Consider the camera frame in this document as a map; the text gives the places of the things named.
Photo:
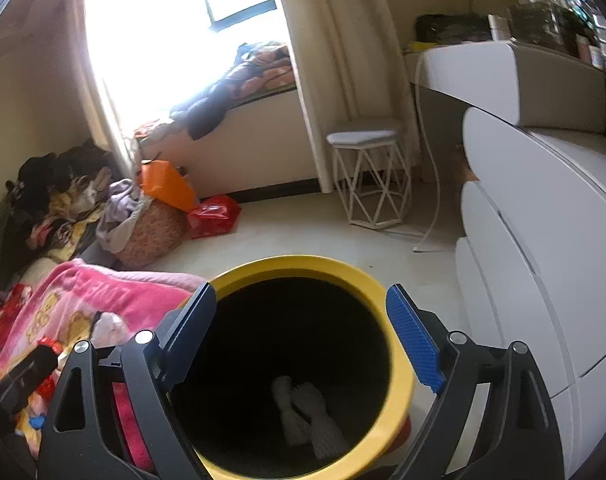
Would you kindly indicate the red plastic bag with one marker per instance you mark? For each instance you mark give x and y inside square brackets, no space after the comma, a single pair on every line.
[215,216]

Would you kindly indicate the clothes on window sill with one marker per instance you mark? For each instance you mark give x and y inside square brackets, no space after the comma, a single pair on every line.
[260,71]

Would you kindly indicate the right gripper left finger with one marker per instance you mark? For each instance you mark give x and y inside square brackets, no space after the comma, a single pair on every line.
[82,438]

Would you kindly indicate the orange bag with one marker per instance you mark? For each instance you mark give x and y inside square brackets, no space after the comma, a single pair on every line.
[161,181]

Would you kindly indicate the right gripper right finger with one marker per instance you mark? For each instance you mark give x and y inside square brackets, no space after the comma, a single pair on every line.
[491,417]

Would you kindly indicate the cream curtain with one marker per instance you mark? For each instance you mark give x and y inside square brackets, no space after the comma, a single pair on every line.
[348,65]

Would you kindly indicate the clothes pile on bed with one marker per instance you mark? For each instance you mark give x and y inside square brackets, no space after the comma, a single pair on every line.
[56,201]

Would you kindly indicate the red pillow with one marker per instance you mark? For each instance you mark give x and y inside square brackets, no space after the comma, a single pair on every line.
[11,304]

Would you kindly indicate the yellow rim trash bin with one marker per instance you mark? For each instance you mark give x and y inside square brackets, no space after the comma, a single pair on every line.
[318,322]

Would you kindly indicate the floral laundry basket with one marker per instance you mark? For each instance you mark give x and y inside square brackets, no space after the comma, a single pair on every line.
[137,229]

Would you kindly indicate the white foam net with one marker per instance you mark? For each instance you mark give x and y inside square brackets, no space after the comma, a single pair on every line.
[305,420]

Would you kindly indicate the white wire stool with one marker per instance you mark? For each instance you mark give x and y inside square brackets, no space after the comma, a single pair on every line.
[370,172]

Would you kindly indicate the white rounded cabinet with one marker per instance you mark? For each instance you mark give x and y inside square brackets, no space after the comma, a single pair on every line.
[532,260]

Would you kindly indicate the pink bear blanket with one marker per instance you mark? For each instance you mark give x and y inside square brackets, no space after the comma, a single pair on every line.
[142,300]

